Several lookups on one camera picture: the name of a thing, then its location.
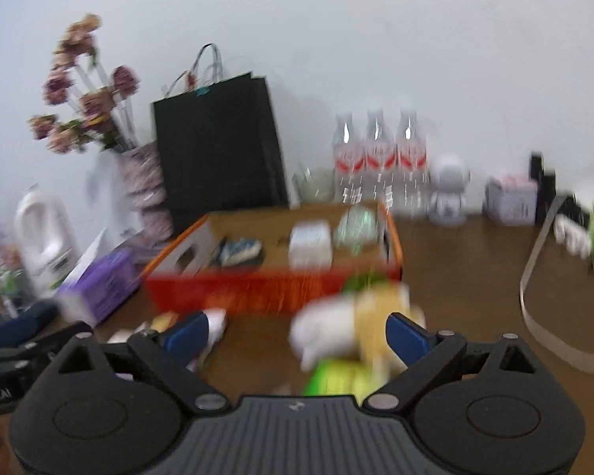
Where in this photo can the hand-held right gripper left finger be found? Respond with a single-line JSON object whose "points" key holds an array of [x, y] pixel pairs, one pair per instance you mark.
{"points": [[188, 337]]}

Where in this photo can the red cardboard box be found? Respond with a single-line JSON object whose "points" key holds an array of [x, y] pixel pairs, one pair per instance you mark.
{"points": [[272, 292]]}

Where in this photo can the clear water bottle red label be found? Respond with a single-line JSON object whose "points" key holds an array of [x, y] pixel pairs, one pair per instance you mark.
{"points": [[380, 161], [411, 163], [349, 163]]}

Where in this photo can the small black charger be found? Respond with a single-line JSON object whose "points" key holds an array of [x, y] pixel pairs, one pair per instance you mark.
{"points": [[536, 166]]}

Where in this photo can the green translucent bag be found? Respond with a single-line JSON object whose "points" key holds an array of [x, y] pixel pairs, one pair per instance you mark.
{"points": [[357, 227]]}

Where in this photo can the small pale tin box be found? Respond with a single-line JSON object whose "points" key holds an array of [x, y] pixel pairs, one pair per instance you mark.
{"points": [[511, 200]]}

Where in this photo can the white plastic case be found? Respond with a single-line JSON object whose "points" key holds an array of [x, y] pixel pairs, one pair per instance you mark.
{"points": [[309, 245]]}

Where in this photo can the white robot-shaped speaker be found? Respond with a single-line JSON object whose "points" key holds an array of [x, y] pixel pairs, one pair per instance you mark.
{"points": [[448, 193]]}

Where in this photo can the white power strip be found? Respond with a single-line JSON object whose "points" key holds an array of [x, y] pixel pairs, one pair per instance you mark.
{"points": [[571, 232]]}

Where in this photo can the purple tissue pack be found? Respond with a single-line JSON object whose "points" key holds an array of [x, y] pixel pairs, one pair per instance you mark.
{"points": [[101, 277]]}

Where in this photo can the white plastic jug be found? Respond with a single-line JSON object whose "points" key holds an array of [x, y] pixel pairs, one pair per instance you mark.
{"points": [[44, 237]]}

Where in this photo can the black paper bag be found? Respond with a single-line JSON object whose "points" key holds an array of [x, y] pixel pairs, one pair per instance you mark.
{"points": [[213, 158]]}

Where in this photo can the tall black charger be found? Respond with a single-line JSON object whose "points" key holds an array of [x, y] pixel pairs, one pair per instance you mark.
{"points": [[547, 198]]}

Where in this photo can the green packet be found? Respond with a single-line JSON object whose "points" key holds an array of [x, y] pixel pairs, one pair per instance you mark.
{"points": [[336, 378]]}

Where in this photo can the white and yellow plush hamster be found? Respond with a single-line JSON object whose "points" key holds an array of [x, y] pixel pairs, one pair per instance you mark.
{"points": [[336, 326]]}

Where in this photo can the pink mottled vase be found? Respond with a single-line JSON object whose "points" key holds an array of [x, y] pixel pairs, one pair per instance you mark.
{"points": [[148, 193]]}

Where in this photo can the clear glass cup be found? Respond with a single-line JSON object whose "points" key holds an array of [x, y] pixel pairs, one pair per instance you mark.
{"points": [[316, 185]]}

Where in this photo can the dried pink flower bouquet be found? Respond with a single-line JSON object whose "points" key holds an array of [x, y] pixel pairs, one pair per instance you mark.
{"points": [[94, 104]]}

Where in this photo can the small yellow item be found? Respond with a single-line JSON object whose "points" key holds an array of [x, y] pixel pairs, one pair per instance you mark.
{"points": [[163, 321]]}

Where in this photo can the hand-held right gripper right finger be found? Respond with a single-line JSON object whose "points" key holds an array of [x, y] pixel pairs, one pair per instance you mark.
{"points": [[407, 340]]}

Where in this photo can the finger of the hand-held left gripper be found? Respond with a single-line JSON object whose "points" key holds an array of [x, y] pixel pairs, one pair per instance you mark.
{"points": [[15, 325]]}

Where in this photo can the dark blue patterned item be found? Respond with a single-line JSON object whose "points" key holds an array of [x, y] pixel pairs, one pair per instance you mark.
{"points": [[240, 252]]}

